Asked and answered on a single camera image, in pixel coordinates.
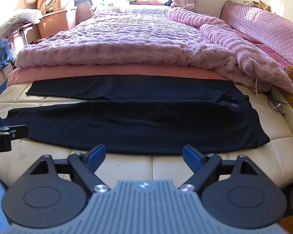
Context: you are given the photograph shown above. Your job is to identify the beige plush rabbit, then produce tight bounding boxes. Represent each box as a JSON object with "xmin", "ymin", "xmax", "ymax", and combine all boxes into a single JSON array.
[{"xmin": 252, "ymin": 0, "xmax": 271, "ymax": 12}]

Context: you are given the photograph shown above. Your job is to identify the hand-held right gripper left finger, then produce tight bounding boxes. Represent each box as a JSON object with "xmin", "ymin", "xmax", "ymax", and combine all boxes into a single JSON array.
[{"xmin": 27, "ymin": 144, "xmax": 110, "ymax": 195}]

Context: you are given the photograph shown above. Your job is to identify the metal chair frame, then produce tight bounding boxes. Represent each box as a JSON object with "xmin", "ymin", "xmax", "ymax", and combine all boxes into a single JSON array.
[{"xmin": 13, "ymin": 23, "xmax": 35, "ymax": 46}]

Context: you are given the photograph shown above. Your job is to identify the white cloth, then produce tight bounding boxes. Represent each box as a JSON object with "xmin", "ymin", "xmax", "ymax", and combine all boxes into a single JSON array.
[{"xmin": 0, "ymin": 8, "xmax": 43, "ymax": 40}]

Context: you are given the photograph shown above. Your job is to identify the blue patterned bedding bag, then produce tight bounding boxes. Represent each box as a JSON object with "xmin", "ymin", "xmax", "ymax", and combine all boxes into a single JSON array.
[{"xmin": 73, "ymin": 0, "xmax": 94, "ymax": 18}]

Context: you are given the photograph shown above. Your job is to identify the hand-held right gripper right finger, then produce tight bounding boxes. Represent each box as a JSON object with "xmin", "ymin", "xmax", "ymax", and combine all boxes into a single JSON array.
[{"xmin": 179, "ymin": 145, "xmax": 262, "ymax": 193}]

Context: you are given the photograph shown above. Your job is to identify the white cable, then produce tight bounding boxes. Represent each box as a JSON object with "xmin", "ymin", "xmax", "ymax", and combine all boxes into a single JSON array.
[{"xmin": 255, "ymin": 76, "xmax": 283, "ymax": 108}]

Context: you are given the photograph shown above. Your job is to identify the cardboard box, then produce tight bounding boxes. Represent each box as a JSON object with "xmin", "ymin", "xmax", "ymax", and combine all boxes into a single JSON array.
[{"xmin": 0, "ymin": 63, "xmax": 15, "ymax": 103}]

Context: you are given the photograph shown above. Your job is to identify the blue jacket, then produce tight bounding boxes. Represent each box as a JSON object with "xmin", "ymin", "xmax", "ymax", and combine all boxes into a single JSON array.
[{"xmin": 0, "ymin": 38, "xmax": 16, "ymax": 73}]

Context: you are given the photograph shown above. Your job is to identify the pink bed sheet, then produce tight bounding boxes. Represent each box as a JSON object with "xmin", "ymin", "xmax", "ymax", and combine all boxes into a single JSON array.
[{"xmin": 7, "ymin": 64, "xmax": 229, "ymax": 87}]

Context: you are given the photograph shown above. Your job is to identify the black pants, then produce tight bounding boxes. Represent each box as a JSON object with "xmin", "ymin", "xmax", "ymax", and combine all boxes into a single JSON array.
[{"xmin": 6, "ymin": 75, "xmax": 271, "ymax": 155}]

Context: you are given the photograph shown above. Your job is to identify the brown plastic bin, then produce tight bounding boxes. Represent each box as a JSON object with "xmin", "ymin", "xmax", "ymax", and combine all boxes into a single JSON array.
[{"xmin": 37, "ymin": 8, "xmax": 77, "ymax": 38}]

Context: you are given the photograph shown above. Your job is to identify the black cable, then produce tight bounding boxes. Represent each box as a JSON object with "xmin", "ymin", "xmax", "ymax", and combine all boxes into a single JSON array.
[{"xmin": 266, "ymin": 91, "xmax": 293, "ymax": 115}]

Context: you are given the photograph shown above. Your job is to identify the white bedding pile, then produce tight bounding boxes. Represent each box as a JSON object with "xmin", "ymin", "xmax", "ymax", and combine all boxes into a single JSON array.
[{"xmin": 95, "ymin": 0, "xmax": 172, "ymax": 15}]

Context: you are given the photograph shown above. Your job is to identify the pink quilted headboard cover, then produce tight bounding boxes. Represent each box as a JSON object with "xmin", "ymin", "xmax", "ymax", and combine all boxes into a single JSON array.
[{"xmin": 221, "ymin": 1, "xmax": 293, "ymax": 65}]

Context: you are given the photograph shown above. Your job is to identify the fluffy purple blanket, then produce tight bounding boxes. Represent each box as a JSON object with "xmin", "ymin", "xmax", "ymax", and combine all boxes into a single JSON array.
[{"xmin": 15, "ymin": 6, "xmax": 293, "ymax": 96}]

